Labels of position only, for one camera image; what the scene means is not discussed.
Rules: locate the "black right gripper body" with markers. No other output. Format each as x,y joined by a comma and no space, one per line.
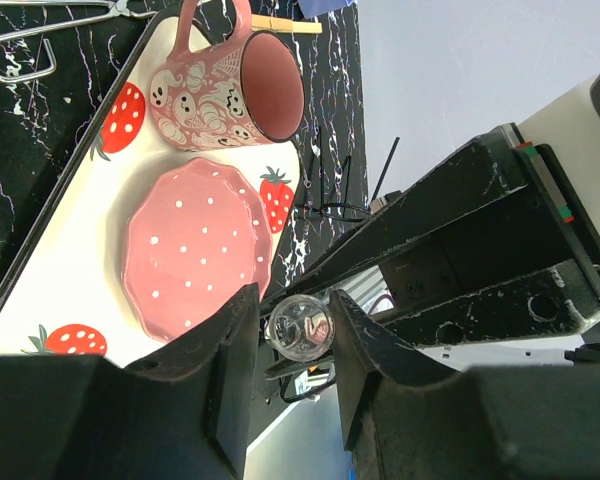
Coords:
418,279

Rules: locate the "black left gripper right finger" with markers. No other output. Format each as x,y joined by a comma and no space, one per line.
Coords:
405,415

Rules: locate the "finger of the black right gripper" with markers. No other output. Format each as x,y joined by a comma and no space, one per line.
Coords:
560,300
480,204

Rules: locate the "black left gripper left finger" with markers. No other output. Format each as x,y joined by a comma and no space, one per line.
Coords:
181,412

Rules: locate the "clear glass test tube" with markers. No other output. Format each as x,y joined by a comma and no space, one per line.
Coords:
301,328

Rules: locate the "strawberry print white tray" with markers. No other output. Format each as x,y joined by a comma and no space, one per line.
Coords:
65,291

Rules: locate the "pink polka dot plate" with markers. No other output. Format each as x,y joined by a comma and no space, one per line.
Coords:
200,235

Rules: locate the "blue plastic box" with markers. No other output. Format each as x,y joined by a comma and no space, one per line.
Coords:
315,8

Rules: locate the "pink patterned mug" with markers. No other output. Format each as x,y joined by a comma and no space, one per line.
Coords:
244,91

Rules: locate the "wooden test tube clamp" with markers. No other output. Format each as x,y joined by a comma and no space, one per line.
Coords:
283,25

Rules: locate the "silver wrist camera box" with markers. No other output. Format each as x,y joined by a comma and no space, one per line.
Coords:
570,125

